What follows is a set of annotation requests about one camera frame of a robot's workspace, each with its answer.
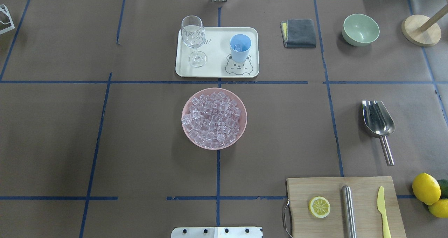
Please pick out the yellow plastic knife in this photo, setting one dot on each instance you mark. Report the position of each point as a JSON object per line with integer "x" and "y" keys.
{"x": 382, "y": 209}

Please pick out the wooden cutting board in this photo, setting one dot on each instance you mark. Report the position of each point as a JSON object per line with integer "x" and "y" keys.
{"x": 353, "y": 202}

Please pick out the clear wine glass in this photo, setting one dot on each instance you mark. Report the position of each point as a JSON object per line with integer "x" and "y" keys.
{"x": 193, "y": 35}

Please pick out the wooden mug tree stand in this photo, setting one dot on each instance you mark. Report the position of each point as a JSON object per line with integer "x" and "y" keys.
{"x": 422, "y": 30}

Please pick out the pile of clear ice cubes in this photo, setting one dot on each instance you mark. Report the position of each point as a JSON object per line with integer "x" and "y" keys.
{"x": 213, "y": 119}

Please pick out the yellow lemon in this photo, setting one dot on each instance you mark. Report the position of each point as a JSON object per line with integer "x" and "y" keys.
{"x": 426, "y": 189}
{"x": 439, "y": 209}

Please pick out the steel knife handle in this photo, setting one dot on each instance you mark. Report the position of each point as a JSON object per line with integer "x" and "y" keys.
{"x": 349, "y": 212}

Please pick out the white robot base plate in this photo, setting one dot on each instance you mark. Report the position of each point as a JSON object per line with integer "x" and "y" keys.
{"x": 218, "y": 232}

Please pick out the green lime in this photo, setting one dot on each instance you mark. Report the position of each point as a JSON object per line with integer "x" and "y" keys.
{"x": 443, "y": 184}

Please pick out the lemon half slice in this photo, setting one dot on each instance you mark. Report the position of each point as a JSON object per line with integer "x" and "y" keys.
{"x": 319, "y": 207}

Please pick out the green ceramic bowl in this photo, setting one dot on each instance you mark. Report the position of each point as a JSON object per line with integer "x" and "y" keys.
{"x": 360, "y": 30}

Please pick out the pink bowl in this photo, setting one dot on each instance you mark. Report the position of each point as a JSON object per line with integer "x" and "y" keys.
{"x": 241, "y": 126}

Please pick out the stainless steel ice scoop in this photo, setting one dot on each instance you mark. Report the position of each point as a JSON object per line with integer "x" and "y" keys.
{"x": 379, "y": 124}

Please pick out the light blue plastic cup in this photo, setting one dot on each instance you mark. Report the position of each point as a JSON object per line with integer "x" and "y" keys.
{"x": 245, "y": 41}

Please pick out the ice cubes in blue cup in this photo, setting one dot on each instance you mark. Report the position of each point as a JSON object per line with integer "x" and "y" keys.
{"x": 238, "y": 48}

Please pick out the white wire cup rack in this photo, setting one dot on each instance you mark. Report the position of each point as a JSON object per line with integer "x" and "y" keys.
{"x": 6, "y": 22}

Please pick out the grey folded cloth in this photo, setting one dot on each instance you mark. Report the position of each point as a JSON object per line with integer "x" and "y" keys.
{"x": 298, "y": 33}

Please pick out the white bear tray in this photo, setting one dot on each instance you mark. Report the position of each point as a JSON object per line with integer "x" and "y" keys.
{"x": 219, "y": 62}

